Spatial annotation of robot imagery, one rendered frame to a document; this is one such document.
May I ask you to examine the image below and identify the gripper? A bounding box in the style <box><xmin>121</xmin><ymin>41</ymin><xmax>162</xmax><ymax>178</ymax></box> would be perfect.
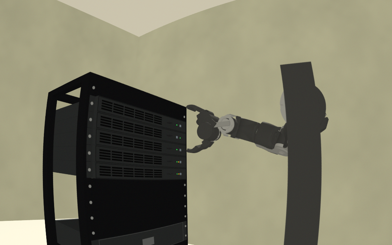
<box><xmin>186</xmin><ymin>104</ymin><xmax>231</xmax><ymax>153</ymax></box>

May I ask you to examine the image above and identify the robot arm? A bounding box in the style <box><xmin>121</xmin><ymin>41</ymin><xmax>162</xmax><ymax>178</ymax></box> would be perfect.
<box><xmin>218</xmin><ymin>87</ymin><xmax>329</xmax><ymax>157</ymax></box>

